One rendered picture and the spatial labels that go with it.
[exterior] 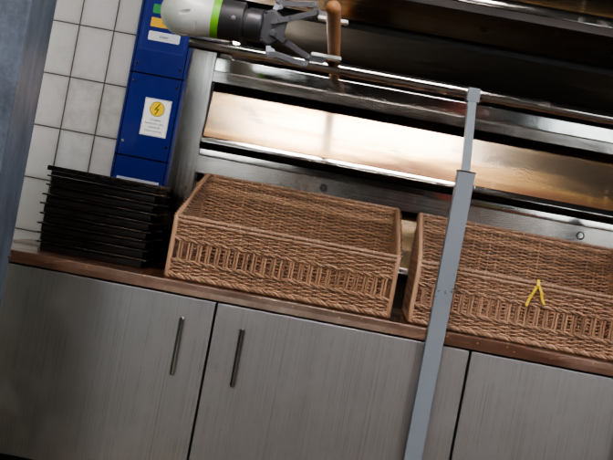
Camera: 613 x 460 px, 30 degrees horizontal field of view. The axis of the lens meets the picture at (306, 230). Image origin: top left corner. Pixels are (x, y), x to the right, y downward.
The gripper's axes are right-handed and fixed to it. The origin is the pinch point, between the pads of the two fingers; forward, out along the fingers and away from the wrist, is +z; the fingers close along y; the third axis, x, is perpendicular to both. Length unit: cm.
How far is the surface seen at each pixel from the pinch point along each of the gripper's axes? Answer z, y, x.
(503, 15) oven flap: 42, -21, -45
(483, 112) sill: 43, 3, -59
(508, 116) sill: 50, 3, -59
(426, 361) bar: 34, 68, 1
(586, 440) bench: 74, 80, -4
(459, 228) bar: 36, 37, 1
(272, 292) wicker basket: -4, 60, -10
